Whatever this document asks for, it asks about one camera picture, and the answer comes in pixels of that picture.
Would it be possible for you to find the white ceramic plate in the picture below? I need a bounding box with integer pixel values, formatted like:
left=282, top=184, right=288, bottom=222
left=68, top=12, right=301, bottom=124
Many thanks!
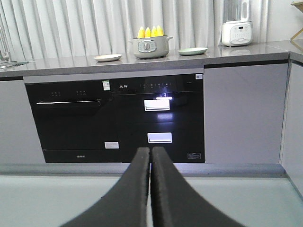
left=94, top=54, right=122, bottom=62

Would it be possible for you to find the black built-in drawer appliance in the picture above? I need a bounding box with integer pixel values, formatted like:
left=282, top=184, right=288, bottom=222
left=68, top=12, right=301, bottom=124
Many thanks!
left=110, top=74, right=205, bottom=163

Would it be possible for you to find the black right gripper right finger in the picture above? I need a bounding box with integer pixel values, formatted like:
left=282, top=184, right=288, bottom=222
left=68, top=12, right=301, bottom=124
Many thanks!
left=151, top=147, right=242, bottom=227

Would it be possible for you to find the black built-in oven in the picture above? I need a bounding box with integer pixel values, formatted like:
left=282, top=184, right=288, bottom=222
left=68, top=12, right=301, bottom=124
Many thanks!
left=26, top=80, right=122, bottom=163

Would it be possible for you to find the white blender with clear jar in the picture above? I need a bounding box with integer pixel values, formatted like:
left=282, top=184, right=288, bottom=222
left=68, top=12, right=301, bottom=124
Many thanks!
left=222, top=0, right=252, bottom=47

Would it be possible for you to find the light green plate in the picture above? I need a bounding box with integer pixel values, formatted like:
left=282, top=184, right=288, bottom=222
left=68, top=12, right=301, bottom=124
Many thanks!
left=178, top=47, right=208, bottom=56

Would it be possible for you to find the white pleated curtain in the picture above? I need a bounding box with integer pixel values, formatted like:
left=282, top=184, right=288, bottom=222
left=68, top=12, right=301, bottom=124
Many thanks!
left=0, top=0, right=303, bottom=61

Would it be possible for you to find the yellow corn cob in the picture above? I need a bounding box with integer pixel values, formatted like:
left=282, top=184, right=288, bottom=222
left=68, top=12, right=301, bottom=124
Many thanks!
left=144, top=27, right=152, bottom=38
left=156, top=26, right=164, bottom=36
left=137, top=26, right=145, bottom=39
left=151, top=26, right=157, bottom=37

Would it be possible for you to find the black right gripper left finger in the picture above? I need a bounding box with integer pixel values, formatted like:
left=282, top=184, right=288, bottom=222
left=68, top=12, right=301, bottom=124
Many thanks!
left=62, top=147, right=150, bottom=227

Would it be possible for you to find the grey-green electric cooking pot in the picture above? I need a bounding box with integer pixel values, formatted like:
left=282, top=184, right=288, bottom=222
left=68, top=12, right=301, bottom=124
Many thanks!
left=128, top=35, right=173, bottom=59

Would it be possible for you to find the wooden dish rack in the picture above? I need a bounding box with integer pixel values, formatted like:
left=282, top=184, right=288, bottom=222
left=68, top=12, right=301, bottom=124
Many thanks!
left=290, top=0, right=303, bottom=42

